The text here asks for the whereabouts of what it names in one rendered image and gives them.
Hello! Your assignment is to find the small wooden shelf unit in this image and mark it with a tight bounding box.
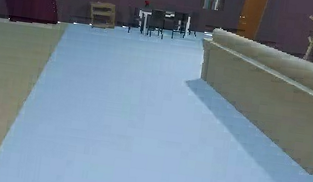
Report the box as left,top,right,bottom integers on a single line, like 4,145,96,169
86,0,119,31

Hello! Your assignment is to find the black dining chair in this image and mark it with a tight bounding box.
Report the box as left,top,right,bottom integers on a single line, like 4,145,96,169
126,6,144,35
170,11,191,42
144,7,168,40

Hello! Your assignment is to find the orange room door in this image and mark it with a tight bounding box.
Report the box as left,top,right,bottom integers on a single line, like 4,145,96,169
235,0,271,43

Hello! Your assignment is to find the white dining table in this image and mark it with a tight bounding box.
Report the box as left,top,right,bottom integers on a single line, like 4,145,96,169
135,6,193,40

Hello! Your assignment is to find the beige sofa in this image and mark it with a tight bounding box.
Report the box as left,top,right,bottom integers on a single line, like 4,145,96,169
187,26,313,176

